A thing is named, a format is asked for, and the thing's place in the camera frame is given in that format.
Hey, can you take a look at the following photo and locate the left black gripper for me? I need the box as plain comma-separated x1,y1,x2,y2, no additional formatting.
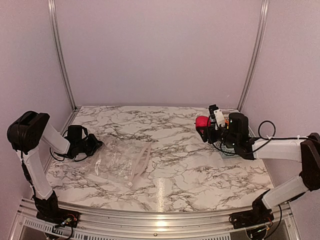
76,133,103,157

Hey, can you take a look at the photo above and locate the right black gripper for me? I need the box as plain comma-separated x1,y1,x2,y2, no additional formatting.
196,121,239,148

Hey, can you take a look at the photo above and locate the pink fake dragon fruit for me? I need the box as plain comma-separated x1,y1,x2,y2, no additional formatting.
195,115,211,129

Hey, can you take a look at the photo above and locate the clear zip top bag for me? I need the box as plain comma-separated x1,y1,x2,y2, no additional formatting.
91,136,152,188

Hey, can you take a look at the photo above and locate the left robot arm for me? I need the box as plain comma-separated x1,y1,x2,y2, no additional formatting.
7,111,103,223

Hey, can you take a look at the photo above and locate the light blue perforated basket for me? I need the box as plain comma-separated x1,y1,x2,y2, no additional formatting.
217,129,255,160

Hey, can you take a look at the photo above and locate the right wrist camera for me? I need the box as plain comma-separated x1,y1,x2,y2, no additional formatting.
208,104,225,130

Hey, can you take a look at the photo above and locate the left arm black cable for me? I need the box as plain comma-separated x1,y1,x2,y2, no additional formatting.
48,126,91,163

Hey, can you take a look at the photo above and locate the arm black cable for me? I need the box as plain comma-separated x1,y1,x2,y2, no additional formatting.
48,126,91,163
217,120,278,155

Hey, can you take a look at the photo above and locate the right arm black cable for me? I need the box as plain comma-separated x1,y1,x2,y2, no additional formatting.
217,120,278,155

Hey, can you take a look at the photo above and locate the front aluminium rail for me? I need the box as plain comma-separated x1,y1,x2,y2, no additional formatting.
8,198,301,240

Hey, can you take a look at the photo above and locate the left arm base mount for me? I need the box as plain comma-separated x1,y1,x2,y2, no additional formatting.
36,208,80,228

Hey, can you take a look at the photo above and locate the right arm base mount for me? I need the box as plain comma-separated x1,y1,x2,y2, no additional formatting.
228,210,274,229

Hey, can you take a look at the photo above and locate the right aluminium frame post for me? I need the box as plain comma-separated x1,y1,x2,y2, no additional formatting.
237,0,270,112

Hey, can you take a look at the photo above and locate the aluminium frame post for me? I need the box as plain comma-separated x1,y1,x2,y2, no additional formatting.
237,0,270,112
47,0,77,112

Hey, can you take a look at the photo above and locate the left aluminium frame post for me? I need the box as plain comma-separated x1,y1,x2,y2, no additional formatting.
47,0,77,112

